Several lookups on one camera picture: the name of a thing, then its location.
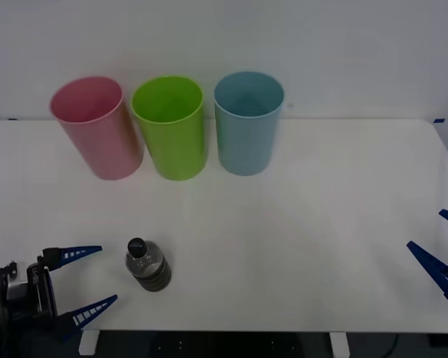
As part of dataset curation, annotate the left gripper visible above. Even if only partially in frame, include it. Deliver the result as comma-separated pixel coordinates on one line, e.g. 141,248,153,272
25,245,119,345

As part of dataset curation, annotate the pink plastic waste bin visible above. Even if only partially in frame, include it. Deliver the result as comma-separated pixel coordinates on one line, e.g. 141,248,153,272
49,75,145,181

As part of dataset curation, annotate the small clear bottle black cap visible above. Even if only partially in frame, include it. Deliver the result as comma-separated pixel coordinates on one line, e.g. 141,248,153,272
125,236,172,293

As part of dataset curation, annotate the pale blue plastic waste bin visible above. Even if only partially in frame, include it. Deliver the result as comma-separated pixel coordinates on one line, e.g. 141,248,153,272
213,71,286,177

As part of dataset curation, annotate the yellow-green plastic waste bin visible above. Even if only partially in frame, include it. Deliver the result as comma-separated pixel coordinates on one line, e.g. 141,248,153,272
130,75,209,182

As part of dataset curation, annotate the white table leg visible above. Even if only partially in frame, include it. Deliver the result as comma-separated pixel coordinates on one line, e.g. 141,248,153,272
78,330,99,356
329,331,350,358

